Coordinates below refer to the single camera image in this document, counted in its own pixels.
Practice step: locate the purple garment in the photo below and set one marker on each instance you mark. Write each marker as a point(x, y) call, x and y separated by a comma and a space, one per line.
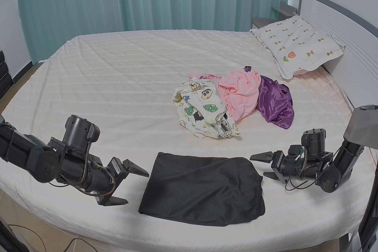
point(276, 106)

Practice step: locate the black cabinet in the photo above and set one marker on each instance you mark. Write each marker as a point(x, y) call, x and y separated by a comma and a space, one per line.
point(5, 76)

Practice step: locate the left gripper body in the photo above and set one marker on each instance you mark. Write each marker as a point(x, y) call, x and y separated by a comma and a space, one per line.
point(88, 174)

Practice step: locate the bed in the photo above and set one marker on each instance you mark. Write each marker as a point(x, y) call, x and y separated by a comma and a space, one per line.
point(118, 82)

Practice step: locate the white printed garment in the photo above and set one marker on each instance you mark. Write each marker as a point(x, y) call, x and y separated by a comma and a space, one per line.
point(200, 109)

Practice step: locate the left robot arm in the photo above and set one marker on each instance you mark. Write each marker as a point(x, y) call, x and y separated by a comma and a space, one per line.
point(29, 156)

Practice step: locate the grey bedside table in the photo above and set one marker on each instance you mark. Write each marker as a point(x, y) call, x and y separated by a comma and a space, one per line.
point(265, 22)

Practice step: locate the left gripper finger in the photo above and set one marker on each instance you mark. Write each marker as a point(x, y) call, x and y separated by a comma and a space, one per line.
point(116, 201)
point(134, 167)

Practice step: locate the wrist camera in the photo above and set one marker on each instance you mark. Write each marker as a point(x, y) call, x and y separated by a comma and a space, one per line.
point(295, 152)
point(93, 132)

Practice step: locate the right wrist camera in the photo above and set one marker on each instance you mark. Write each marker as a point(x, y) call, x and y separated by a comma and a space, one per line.
point(295, 152)

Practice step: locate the white printed pillow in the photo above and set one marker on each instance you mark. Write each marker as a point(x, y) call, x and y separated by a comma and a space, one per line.
point(295, 44)

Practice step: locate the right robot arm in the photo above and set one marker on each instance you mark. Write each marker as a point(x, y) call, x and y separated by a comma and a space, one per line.
point(339, 168)

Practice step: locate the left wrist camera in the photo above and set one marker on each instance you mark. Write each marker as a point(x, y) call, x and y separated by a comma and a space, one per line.
point(93, 132)

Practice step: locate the pink garment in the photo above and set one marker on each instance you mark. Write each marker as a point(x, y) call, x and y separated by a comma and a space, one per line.
point(239, 91)

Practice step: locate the black T-shirt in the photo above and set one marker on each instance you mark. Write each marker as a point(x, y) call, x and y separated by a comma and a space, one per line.
point(203, 188)

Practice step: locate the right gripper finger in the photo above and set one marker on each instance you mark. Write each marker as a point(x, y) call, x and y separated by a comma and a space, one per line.
point(273, 176)
point(265, 157)

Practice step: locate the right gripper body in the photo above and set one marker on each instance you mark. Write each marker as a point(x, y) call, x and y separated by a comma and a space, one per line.
point(295, 169)

